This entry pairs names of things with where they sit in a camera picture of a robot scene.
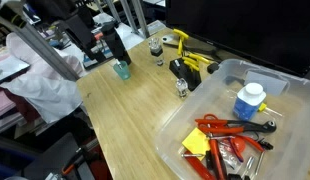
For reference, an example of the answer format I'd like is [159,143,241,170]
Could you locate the red handled black pliers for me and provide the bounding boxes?
[194,113,278,135]

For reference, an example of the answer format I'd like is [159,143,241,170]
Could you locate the small yellow handled key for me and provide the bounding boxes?
[257,102,283,118]

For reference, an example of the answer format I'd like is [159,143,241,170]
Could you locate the small clear jar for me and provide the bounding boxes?
[148,37,165,67]

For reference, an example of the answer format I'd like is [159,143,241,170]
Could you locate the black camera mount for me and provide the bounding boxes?
[64,14,107,65]

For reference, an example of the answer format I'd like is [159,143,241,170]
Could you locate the long silver bolt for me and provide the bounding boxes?
[254,151,265,177]
[242,155,256,178]

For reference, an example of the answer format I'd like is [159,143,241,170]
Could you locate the teal plastic cup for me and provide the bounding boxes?
[112,60,132,81]

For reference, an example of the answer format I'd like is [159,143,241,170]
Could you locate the silver round-head bolt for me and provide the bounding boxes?
[180,152,205,159]

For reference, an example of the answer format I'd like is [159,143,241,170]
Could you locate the white bottle with blue label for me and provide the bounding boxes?
[232,82,267,122]

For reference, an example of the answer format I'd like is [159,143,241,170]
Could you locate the black hex key stand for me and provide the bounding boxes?
[168,57,203,92]

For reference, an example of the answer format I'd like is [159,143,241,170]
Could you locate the red handled screwdriver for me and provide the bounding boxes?
[184,150,217,180]

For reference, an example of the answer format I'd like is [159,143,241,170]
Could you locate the red handled cutters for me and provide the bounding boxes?
[206,133,266,180]

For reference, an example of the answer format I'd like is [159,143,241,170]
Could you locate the small clear parts bag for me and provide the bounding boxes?
[217,139,243,170]

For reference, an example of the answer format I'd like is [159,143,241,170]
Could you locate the white cloth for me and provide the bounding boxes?
[0,32,85,124]

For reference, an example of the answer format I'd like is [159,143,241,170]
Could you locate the orange sponge block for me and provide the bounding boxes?
[181,127,212,162]

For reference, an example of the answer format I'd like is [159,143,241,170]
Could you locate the small glass jar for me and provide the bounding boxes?
[175,78,189,99]

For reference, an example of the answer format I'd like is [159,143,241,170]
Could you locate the aluminium frame post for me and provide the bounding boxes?
[0,6,80,82]

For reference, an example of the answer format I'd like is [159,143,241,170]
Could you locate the clear plastic storage box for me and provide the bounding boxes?
[154,59,310,180]

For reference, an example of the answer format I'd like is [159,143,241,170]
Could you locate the black water bottle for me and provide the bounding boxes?
[101,20,133,66]

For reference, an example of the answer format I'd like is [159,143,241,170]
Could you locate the black round knob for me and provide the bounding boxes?
[207,62,220,75]

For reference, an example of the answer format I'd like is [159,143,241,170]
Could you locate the grey desk cable grommet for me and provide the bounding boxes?
[161,34,178,44]

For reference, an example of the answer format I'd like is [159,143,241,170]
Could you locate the large black monitor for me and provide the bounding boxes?
[164,0,310,79]

